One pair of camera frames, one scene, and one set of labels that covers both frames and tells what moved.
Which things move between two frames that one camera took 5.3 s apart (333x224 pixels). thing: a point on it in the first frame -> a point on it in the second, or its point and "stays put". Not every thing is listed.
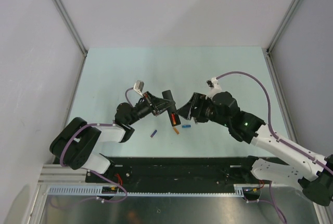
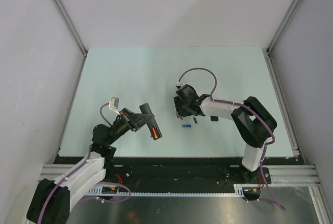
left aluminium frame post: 65,16 stays put
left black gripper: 156,102 -> 135,120
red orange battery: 174,118 -> 155,133
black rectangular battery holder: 175,118 -> 145,109
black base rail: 130,174 stays put
